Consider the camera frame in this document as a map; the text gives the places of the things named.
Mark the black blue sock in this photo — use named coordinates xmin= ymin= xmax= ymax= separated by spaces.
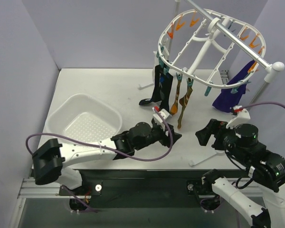
xmin=159 ymin=73 xmax=173 ymax=111
xmin=139 ymin=65 xmax=162 ymax=106

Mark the white round clip hanger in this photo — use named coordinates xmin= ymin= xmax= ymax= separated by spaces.
xmin=155 ymin=9 xmax=270 ymax=91

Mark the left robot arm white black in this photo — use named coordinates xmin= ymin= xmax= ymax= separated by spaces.
xmin=32 ymin=122 xmax=182 ymax=195

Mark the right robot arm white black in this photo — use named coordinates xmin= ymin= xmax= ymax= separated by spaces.
xmin=195 ymin=119 xmax=285 ymax=228

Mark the purple sock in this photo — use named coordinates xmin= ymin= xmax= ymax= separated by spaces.
xmin=212 ymin=60 xmax=255 ymax=114

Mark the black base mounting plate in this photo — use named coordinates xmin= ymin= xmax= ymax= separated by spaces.
xmin=71 ymin=170 xmax=214 ymax=209

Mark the white plastic basket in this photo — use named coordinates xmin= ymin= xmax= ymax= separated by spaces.
xmin=45 ymin=94 xmax=122 ymax=143

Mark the silver white drying rack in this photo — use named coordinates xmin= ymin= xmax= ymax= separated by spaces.
xmin=137 ymin=0 xmax=285 ymax=167

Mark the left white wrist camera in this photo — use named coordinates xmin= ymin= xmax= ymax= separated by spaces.
xmin=152 ymin=106 xmax=171 ymax=128

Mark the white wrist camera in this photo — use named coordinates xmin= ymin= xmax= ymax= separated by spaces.
xmin=152 ymin=106 xmax=171 ymax=128
xmin=226 ymin=105 xmax=250 ymax=129

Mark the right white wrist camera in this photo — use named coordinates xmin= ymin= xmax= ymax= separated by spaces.
xmin=226 ymin=105 xmax=250 ymax=129

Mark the aluminium rail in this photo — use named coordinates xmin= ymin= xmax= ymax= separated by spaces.
xmin=18 ymin=178 xmax=62 ymax=199

